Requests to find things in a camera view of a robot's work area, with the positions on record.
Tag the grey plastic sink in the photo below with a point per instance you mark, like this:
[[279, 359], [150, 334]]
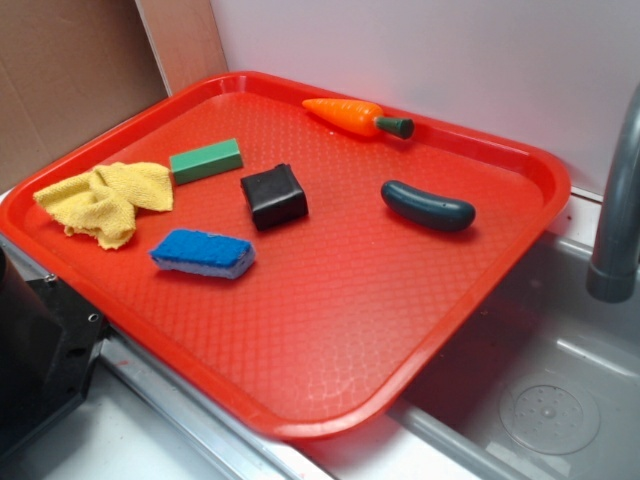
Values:
[[541, 383]]

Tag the red plastic tray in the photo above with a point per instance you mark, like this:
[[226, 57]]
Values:
[[341, 308]]

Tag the brown cardboard panel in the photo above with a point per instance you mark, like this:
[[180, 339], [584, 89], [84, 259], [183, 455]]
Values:
[[71, 70]]

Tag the blue sponge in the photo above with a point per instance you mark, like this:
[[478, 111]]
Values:
[[204, 254]]

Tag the grey faucet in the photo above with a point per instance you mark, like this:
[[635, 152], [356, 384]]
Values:
[[614, 262]]

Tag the dark green plastic pickle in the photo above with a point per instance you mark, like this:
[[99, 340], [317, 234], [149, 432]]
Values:
[[426, 209]]

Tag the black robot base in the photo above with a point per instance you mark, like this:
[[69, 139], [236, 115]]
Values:
[[50, 339]]

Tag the black rubber block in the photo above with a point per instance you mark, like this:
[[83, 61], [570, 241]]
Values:
[[274, 197]]

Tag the orange plastic carrot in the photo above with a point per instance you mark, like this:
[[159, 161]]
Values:
[[359, 117]]

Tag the green rectangular block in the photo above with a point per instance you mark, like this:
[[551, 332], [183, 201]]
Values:
[[206, 161]]

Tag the yellow cloth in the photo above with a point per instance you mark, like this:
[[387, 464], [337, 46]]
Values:
[[103, 202]]

